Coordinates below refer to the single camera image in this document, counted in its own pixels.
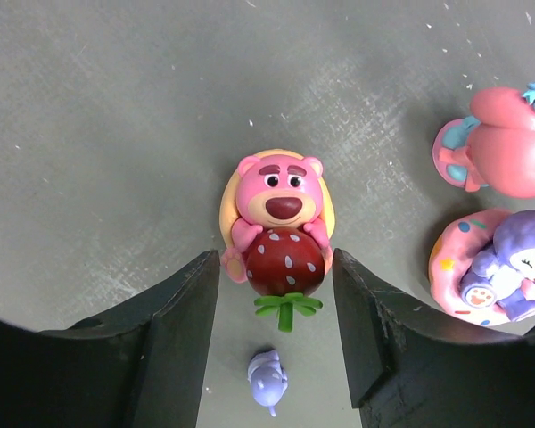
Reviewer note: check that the small purple bear toy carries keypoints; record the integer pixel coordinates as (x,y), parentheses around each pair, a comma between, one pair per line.
(268,379)

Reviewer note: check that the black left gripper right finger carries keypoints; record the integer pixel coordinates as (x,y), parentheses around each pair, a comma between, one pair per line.
(410,365)

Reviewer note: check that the purple bunny donut toy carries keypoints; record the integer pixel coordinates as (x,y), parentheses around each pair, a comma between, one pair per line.
(482,267)

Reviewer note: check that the pink bear strawberry toy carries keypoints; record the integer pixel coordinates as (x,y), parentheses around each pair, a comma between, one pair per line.
(277,219)

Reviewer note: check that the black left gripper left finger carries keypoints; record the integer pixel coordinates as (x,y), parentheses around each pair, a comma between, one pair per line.
(140,363)

